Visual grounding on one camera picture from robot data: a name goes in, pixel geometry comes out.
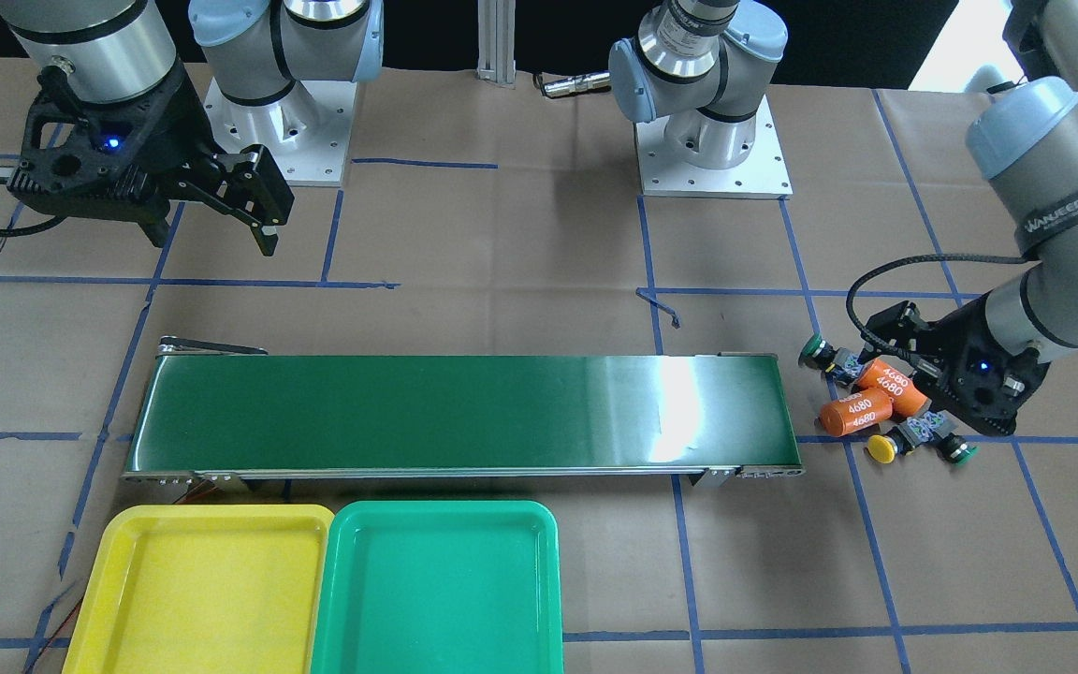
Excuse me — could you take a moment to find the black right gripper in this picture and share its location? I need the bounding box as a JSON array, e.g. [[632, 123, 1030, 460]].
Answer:
[[6, 64, 294, 257]]

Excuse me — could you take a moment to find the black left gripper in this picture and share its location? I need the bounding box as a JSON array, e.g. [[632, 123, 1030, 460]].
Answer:
[[865, 301, 1051, 436]]

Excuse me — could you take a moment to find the orange cylinder marked 4680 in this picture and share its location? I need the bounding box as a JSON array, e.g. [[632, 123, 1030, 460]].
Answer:
[[853, 358, 931, 418]]

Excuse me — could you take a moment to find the green push button switch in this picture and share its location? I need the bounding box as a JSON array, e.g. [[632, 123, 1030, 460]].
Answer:
[[797, 333, 863, 388]]

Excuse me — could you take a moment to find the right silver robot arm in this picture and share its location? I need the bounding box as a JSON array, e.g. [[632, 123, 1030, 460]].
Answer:
[[0, 1, 385, 256]]

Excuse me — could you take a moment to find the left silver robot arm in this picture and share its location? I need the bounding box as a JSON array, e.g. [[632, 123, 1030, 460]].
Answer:
[[844, 1, 1078, 436]]

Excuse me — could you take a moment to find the green conveyor belt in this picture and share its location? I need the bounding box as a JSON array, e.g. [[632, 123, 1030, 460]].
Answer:
[[123, 349, 804, 483]]

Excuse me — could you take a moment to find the yellow plastic tray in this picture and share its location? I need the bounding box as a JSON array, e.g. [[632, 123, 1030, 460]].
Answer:
[[63, 505, 334, 673]]

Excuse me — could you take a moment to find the green plastic tray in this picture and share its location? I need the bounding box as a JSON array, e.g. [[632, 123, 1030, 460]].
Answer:
[[310, 500, 564, 673]]

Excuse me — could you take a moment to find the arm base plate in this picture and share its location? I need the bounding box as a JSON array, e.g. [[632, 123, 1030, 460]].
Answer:
[[205, 81, 360, 188], [634, 97, 794, 200]]

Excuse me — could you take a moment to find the yellow push button switch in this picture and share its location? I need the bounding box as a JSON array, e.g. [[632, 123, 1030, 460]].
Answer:
[[866, 418, 941, 464]]

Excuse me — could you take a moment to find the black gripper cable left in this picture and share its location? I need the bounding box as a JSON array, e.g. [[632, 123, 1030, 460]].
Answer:
[[845, 253, 1036, 361]]

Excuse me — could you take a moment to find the aluminium frame post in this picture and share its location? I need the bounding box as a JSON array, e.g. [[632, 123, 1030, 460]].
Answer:
[[475, 0, 517, 90]]

